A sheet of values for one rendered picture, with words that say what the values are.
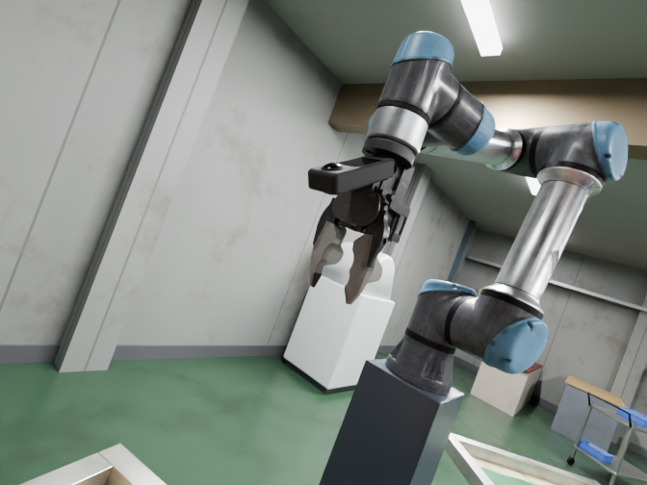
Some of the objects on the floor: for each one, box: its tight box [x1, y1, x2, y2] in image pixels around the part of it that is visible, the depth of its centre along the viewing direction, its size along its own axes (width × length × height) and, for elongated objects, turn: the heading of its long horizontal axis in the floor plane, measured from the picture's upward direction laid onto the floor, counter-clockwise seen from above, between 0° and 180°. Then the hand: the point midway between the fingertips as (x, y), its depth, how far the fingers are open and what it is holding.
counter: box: [470, 362, 543, 417], centre depth 628 cm, size 66×204×73 cm, turn 50°
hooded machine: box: [283, 242, 395, 394], centre depth 404 cm, size 79×70×156 cm
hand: (329, 285), depth 46 cm, fingers open, 5 cm apart
